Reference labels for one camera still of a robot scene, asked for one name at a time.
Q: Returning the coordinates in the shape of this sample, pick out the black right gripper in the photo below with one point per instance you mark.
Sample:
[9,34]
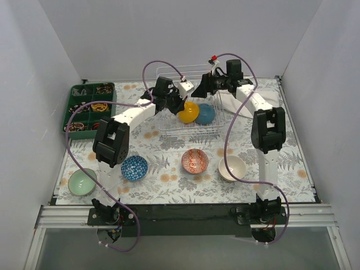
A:
[208,85]

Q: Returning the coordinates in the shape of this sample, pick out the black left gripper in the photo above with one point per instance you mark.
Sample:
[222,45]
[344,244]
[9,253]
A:
[171,100]

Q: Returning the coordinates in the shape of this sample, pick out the yellow bowl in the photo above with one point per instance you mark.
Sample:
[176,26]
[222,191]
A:
[190,112]

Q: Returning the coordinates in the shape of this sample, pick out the solid blue bowl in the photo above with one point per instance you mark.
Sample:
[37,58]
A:
[206,114]

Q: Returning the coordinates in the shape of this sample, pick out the white wire dish rack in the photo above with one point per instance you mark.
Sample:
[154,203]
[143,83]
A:
[170,125]

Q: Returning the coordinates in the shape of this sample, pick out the orange patterned bowl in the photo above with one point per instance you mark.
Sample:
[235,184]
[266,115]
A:
[195,161]

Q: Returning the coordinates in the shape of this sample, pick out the blue triangle patterned bowl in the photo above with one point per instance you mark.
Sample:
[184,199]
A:
[134,168]

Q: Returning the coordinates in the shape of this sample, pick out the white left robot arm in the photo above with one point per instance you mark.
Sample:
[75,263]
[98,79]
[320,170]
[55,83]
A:
[111,144]

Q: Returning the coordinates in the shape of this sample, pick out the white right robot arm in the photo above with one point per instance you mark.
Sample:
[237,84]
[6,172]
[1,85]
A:
[268,134]

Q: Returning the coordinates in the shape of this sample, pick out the white folded cloth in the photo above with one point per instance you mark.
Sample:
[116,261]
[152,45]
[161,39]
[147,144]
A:
[263,100]

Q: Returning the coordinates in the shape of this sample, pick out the floral patterned table mat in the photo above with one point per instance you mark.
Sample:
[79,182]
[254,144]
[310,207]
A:
[167,182]

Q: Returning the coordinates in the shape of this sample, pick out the yellow rubber bands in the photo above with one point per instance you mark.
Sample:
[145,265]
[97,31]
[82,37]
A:
[99,107]

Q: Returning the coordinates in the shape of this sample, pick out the white bowl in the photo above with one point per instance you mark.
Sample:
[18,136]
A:
[236,166]

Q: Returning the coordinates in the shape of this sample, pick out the green compartment organizer tray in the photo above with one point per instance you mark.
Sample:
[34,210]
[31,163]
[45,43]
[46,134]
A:
[85,122]

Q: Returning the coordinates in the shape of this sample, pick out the light green flower bowl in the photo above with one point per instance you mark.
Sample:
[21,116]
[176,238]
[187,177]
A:
[80,184]

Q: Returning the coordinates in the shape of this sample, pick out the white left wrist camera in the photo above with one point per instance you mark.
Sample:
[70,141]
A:
[185,88]

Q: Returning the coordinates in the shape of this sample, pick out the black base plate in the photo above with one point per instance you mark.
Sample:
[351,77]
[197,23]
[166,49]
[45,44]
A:
[182,220]

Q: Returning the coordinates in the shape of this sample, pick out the aluminium frame rail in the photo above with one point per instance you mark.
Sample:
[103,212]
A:
[187,237]

